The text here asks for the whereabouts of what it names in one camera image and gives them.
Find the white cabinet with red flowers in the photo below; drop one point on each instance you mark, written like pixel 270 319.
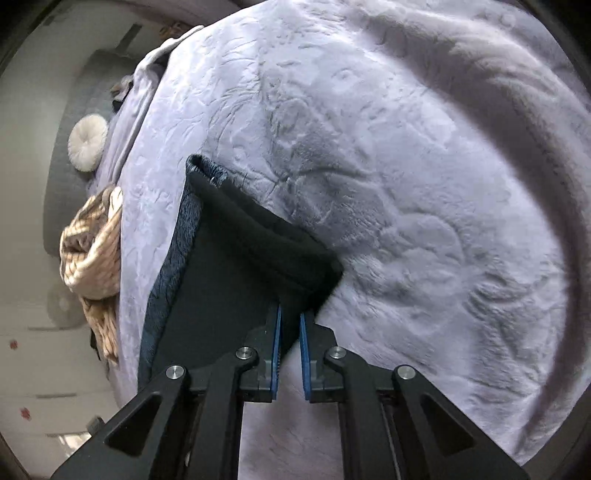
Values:
pixel 41 369

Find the beige chunky knitted throw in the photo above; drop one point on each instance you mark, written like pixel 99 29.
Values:
pixel 92 249

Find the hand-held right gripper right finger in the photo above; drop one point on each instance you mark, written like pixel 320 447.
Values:
pixel 304 355

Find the pale lilac pillow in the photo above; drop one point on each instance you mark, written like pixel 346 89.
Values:
pixel 138 101

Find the round white cushion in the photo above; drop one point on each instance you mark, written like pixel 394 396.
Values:
pixel 87 143

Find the grey upholstered headboard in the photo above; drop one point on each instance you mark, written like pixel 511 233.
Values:
pixel 74 92

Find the grey embossed plush blanket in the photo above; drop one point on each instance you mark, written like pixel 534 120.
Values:
pixel 392 184

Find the dark pants with blue lining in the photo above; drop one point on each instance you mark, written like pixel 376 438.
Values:
pixel 221 286

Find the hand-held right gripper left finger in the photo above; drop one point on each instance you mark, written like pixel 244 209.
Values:
pixel 277 350

